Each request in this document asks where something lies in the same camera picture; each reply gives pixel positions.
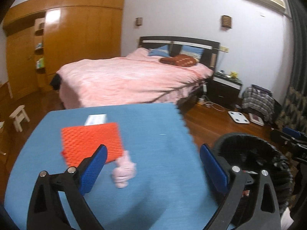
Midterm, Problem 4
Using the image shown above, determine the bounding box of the pink knotted cloth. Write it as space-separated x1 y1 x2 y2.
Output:
111 151 136 188

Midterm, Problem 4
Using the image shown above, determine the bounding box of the black round trash bin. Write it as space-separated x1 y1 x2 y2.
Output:
212 132 294 215

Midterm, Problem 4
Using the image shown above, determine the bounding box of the dark patterned curtain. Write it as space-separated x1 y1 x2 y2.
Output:
276 0 306 133

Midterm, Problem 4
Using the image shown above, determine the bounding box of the white red floor book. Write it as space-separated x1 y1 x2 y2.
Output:
248 113 264 126

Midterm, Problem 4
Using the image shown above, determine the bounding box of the plaid cloth on chair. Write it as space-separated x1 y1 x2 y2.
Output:
241 85 275 122

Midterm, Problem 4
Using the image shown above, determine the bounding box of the white bathroom scale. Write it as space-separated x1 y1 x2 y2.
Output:
228 111 250 124

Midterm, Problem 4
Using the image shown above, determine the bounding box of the black bedside cabinet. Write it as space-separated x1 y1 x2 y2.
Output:
207 73 243 110

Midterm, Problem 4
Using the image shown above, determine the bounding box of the yellow plush toy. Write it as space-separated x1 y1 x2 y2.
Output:
229 71 238 80

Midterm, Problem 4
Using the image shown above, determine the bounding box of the blue felt table mat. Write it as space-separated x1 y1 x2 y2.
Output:
4 103 218 229

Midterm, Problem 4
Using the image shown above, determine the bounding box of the small white wooden stool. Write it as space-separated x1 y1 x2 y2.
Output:
9 105 30 132

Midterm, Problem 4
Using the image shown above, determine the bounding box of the small white box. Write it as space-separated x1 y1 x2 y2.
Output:
84 114 107 126

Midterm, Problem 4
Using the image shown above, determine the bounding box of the right blue pillow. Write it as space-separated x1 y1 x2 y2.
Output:
180 45 204 62

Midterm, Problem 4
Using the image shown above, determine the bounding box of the blue pillow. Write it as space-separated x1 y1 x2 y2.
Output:
180 45 204 62
148 45 170 57

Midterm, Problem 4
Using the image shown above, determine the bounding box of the brown polka dot pillow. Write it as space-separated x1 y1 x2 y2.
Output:
159 55 197 67

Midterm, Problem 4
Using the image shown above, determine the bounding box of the left blue pillow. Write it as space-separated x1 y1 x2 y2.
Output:
148 45 170 57

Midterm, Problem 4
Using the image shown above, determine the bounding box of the pink bed quilt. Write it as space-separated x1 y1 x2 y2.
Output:
57 48 213 108

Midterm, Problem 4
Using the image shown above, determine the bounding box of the wooden wardrobe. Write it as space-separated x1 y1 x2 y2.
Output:
3 0 124 99

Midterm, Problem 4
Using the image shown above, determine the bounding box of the white charger cable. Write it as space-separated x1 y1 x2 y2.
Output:
198 83 228 113

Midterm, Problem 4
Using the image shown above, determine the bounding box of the wall power socket strip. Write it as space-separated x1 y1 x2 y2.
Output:
219 46 229 53

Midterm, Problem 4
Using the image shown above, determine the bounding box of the dark wooden bed frame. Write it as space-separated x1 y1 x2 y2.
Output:
137 36 220 113

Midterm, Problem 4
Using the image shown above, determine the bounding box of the right wall lamp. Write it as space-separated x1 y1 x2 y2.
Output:
221 15 232 29

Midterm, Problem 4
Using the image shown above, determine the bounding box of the wall lamp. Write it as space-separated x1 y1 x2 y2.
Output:
135 17 143 27
221 15 232 29

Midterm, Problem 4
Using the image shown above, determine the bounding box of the left wall lamp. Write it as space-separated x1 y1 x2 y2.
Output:
135 17 143 27

